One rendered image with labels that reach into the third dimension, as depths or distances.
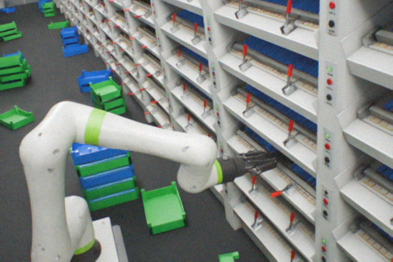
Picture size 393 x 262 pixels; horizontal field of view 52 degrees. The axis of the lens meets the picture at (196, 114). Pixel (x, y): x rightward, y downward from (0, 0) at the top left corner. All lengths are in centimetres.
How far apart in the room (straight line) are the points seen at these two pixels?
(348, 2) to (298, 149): 54
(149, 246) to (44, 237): 85
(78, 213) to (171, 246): 71
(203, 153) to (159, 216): 108
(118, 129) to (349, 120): 65
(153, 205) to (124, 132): 114
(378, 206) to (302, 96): 37
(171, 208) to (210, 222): 25
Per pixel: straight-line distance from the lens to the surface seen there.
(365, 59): 98
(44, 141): 114
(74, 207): 151
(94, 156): 222
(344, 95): 104
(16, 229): 251
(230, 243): 204
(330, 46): 103
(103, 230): 175
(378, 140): 103
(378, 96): 112
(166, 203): 232
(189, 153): 121
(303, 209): 140
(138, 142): 123
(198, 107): 208
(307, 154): 130
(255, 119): 151
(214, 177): 134
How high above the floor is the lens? 144
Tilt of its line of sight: 27 degrees down
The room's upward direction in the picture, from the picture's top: 8 degrees counter-clockwise
